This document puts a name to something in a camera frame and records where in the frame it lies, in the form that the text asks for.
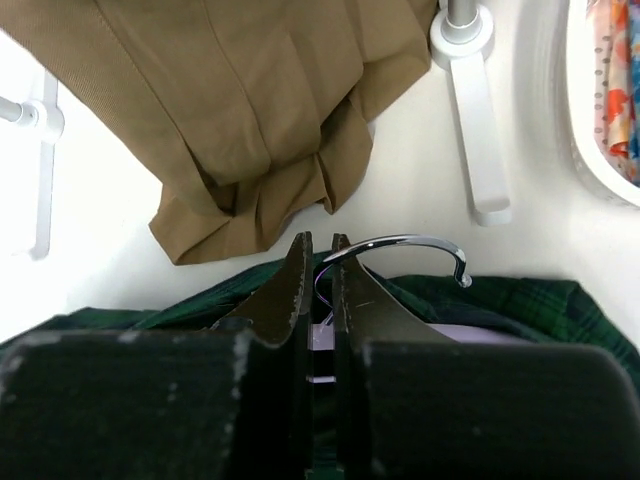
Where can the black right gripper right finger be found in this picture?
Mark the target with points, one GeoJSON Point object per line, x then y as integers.
{"type": "Point", "coordinates": [459, 392]}

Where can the white plastic basket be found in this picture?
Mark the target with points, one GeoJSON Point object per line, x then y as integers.
{"type": "Point", "coordinates": [560, 68]}

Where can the tan brown skirt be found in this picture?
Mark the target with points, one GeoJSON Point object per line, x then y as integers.
{"type": "Point", "coordinates": [240, 115]}

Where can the blue floral cloth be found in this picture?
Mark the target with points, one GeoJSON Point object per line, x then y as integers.
{"type": "Point", "coordinates": [614, 99]}

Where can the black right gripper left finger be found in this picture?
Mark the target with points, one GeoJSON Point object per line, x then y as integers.
{"type": "Point", "coordinates": [231, 400]}

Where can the white clothes rack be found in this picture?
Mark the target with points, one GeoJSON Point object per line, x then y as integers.
{"type": "Point", "coordinates": [465, 100]}

